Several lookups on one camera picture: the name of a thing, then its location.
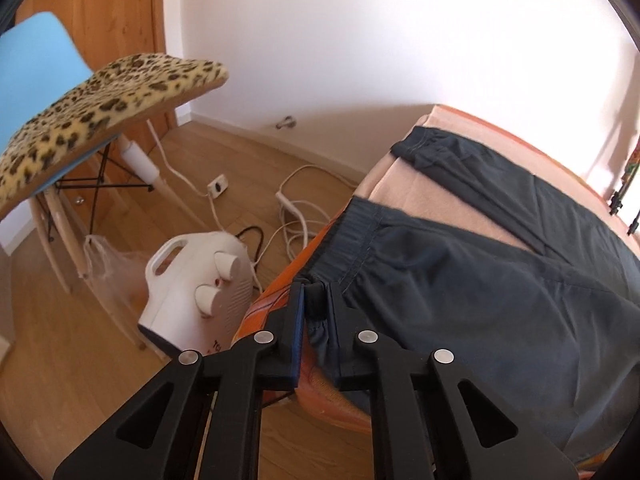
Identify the white wall socket plug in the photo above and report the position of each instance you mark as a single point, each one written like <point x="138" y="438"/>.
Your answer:
<point x="218" y="186"/>

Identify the metal door stop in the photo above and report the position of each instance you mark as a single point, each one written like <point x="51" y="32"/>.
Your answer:
<point x="288" y="122"/>

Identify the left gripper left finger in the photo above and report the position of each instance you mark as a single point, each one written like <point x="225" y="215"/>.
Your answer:
<point x="199" y="416"/>

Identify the wooden door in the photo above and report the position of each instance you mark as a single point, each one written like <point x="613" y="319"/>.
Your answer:
<point x="104" y="30"/>

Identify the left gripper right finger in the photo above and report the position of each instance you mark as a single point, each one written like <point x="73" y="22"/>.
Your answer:
<point x="431" y="417"/>

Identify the leopard print seat cushion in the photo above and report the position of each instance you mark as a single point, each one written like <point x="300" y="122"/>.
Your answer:
<point x="128" y="90"/>

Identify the clear plastic bag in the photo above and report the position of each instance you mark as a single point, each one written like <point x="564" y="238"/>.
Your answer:
<point x="117" y="278"/>

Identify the pink blanket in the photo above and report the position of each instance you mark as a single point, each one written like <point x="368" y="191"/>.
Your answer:
<point x="394" y="183"/>

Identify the dark navy pants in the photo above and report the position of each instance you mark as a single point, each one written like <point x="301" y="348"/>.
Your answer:
<point x="552" y="325"/>

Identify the white fan heater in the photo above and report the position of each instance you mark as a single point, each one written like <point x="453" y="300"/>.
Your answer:
<point x="200" y="287"/>

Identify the colourful scarf on tripod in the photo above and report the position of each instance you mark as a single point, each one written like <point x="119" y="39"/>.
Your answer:
<point x="631" y="168"/>

